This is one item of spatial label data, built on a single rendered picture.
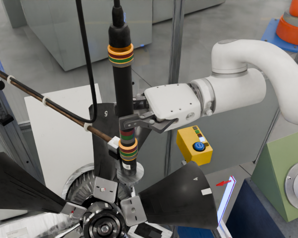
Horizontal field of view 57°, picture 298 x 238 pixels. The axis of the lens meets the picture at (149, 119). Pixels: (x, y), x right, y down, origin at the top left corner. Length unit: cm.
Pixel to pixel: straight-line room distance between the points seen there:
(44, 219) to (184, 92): 63
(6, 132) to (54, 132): 34
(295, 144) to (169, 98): 77
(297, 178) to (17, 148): 120
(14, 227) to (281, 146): 100
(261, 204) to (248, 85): 75
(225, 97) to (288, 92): 13
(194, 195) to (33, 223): 52
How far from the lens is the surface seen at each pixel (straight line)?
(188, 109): 56
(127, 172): 70
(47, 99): 82
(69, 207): 85
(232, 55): 59
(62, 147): 105
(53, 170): 107
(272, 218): 127
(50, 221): 100
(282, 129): 306
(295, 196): 125
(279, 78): 55
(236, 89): 62
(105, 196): 86
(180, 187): 93
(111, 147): 67
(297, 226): 129
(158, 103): 57
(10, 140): 137
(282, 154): 121
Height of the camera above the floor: 197
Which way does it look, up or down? 44 degrees down
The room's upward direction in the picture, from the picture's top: straight up
